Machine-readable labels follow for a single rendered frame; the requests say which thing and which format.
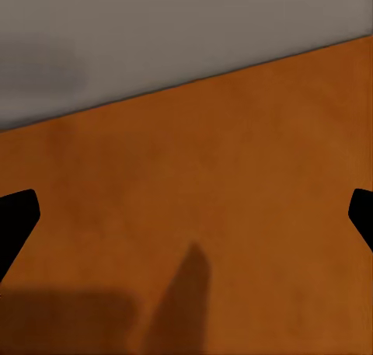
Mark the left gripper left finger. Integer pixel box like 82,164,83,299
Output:
0,189,40,283

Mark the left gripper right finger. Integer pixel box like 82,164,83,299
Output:
348,188,373,251

